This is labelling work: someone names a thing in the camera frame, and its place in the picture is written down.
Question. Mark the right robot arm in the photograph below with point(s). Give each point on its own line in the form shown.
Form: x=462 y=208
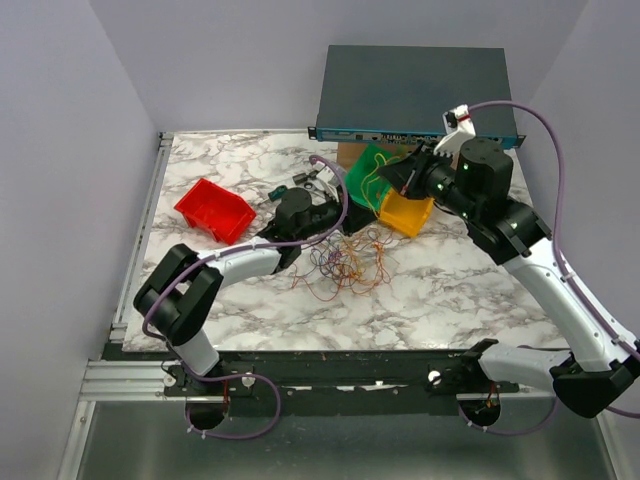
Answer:
x=602 y=360

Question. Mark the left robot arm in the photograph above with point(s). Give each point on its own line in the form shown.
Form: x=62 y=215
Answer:
x=177 y=297

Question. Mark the black T-handle tool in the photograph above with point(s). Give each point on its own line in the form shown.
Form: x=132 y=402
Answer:
x=305 y=178

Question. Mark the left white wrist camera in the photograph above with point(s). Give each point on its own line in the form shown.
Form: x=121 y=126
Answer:
x=329 y=177

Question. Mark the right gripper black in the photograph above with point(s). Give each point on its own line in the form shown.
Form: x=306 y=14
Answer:
x=402 y=172

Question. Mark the wooden board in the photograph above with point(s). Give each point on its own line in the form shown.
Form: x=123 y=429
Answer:
x=349 y=153

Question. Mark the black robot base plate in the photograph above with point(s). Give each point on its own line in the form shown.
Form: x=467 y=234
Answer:
x=270 y=399

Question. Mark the yellow plastic bin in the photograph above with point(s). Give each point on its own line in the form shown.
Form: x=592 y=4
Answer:
x=405 y=216

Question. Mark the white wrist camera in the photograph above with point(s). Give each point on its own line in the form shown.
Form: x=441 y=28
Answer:
x=459 y=129
x=329 y=177

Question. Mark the green handled screwdriver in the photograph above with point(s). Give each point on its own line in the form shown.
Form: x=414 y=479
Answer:
x=275 y=194

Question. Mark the red plastic bin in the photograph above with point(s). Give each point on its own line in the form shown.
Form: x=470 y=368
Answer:
x=216 y=211

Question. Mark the blue network switch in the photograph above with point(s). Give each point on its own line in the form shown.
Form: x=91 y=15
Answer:
x=400 y=94

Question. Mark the aluminium frame rail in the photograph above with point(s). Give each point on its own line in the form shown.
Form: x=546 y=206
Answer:
x=125 y=382

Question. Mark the green plastic bin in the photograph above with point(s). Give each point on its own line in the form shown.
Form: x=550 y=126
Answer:
x=365 y=186

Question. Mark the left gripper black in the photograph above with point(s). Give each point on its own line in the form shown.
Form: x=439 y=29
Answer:
x=357 y=217

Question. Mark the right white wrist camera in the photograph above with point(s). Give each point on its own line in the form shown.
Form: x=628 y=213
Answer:
x=459 y=129

